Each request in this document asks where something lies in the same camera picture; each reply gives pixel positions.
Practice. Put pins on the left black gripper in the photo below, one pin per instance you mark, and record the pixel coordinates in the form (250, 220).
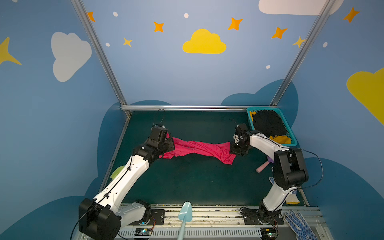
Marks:
(167, 145)

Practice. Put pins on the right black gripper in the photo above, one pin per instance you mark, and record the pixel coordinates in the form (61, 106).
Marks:
(237, 147)

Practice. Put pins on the magenta pink t-shirt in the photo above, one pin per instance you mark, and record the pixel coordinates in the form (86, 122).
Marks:
(218, 151)

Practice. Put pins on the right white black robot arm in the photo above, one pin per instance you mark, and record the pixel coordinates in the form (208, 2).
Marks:
(290, 170)

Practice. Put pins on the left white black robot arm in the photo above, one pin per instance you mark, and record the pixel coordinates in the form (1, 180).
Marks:
(101, 218)

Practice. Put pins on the black t-shirt in basket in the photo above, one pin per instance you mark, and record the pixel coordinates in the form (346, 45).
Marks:
(268, 123)

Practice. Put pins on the yellow t-shirt in basket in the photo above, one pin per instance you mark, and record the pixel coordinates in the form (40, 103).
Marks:
(282, 139)

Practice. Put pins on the teal plastic basket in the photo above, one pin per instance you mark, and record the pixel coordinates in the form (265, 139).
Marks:
(273, 124)

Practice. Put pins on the blue dotted glove on table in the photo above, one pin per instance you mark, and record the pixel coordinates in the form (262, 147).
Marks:
(292, 198)

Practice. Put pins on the light blue toy shovel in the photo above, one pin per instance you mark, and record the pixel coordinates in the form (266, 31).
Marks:
(185, 215)

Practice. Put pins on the right green circuit board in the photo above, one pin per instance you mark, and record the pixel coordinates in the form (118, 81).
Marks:
(268, 234)

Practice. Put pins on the green circuit board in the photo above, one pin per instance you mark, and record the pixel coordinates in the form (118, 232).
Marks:
(143, 232)
(268, 234)

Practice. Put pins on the left green circuit board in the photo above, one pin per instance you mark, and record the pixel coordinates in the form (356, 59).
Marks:
(143, 232)

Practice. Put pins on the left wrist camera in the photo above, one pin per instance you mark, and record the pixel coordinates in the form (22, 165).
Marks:
(159, 125)

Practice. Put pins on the aluminium frame back bar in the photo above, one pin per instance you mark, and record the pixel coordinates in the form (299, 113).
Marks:
(188, 108)

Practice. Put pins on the green toy spatula wooden handle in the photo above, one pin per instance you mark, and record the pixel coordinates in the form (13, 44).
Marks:
(116, 172)

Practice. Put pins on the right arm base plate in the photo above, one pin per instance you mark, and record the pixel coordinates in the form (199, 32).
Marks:
(250, 216)

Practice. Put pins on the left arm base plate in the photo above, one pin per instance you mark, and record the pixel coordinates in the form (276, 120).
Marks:
(153, 217)

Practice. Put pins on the blue dotted glove on rail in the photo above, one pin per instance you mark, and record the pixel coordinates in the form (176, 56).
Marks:
(299, 225)

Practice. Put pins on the aluminium frame left post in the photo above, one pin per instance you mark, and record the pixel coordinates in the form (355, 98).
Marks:
(87, 24)

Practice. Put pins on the aluminium frame post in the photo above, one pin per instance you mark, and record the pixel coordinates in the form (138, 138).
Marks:
(87, 24)
(304, 50)

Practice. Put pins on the aluminium frame right post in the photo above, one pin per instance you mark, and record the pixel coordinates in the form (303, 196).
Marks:
(304, 50)

